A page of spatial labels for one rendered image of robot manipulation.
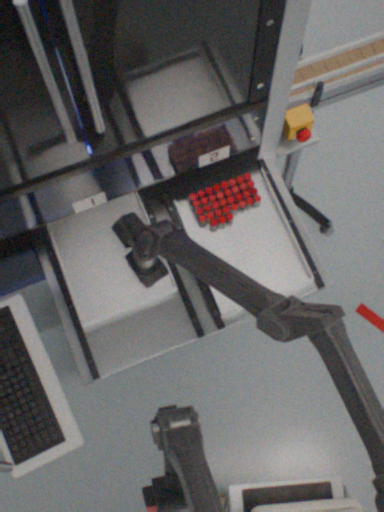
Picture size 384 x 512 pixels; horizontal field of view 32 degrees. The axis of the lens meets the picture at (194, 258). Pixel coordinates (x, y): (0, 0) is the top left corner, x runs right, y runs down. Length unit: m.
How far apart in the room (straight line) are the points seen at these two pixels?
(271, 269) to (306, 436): 0.98
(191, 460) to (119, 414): 1.48
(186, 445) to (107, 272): 0.75
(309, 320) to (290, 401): 1.36
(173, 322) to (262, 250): 0.31
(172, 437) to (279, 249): 0.78
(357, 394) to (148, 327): 0.65
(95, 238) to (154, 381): 0.92
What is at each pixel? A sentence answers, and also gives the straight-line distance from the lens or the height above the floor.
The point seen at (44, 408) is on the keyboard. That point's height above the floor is 0.83.
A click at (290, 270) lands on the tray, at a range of 1.82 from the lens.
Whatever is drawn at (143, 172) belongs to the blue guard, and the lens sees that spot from 1.70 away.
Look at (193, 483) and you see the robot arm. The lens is 1.14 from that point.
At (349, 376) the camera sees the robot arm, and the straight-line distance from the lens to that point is 1.32.
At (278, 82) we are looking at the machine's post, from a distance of 1.60.
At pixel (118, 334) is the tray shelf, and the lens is 1.78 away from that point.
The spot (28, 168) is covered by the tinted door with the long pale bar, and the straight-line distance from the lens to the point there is 1.53.
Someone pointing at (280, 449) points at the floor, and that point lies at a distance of 2.63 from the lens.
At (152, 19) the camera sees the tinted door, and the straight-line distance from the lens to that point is 1.25.
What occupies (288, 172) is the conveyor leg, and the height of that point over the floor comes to 0.34.
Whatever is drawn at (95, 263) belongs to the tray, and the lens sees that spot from 1.83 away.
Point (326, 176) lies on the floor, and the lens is 2.93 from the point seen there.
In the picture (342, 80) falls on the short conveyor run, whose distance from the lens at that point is 2.04.
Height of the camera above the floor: 2.61
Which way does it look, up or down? 72 degrees down
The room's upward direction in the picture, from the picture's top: 1 degrees counter-clockwise
